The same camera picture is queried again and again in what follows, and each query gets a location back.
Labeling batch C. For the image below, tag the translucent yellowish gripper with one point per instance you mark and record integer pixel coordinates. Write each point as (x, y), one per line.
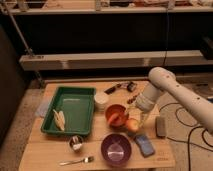
(143, 117)

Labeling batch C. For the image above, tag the blue sponge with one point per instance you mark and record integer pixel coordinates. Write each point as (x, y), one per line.
(145, 146)

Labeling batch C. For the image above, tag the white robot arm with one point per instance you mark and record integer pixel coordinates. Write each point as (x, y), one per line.
(162, 80)

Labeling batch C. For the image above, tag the green plastic tray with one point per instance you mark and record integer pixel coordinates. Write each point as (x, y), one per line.
(77, 105)

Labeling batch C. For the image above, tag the red yellow apple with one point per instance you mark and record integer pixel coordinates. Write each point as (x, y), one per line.
(132, 125)

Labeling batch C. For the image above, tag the grey block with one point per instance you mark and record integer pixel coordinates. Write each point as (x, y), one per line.
(160, 126)

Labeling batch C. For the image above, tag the brown grape bunch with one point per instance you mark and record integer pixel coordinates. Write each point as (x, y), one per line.
(131, 100)

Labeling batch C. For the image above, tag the orange bowl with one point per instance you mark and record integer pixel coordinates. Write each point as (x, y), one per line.
(116, 108)

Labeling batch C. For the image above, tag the orange carrot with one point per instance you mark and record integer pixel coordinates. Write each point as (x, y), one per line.
(112, 118)

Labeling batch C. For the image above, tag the small black box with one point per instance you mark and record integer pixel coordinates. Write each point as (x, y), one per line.
(131, 86)

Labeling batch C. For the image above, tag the black marker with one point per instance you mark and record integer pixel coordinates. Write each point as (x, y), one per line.
(112, 89)

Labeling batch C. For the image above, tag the purple bowl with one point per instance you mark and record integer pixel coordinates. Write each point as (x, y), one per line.
(116, 150)

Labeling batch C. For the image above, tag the white cup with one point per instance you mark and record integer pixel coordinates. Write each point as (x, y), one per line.
(101, 100)

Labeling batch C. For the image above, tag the silver fork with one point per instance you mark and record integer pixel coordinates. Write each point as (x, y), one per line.
(84, 160)

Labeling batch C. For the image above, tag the small metal cup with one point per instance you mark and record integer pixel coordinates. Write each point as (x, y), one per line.
(76, 142)

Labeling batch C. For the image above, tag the pale corn cob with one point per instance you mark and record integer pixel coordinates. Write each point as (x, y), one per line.
(59, 120)

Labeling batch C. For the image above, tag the clear plastic bag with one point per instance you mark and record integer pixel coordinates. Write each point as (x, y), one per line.
(43, 108)

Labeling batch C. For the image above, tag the metal shelf rail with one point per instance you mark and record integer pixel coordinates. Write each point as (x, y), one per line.
(113, 60)

